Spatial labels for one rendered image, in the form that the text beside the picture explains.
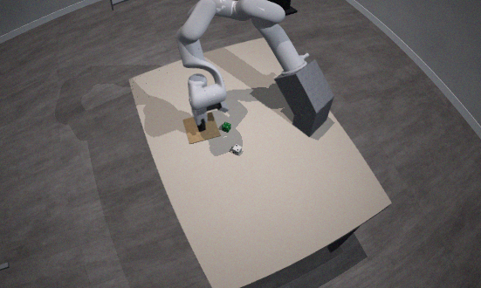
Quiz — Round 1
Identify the green die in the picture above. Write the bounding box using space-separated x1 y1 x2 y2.
222 122 231 133

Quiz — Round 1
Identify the brown mat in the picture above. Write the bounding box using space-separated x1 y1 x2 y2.
183 112 221 144

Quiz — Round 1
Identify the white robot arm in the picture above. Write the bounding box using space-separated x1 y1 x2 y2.
176 0 309 113

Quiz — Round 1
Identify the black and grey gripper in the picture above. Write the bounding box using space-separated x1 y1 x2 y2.
191 107 208 132

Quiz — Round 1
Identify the white die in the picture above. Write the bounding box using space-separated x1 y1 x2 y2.
232 144 242 155

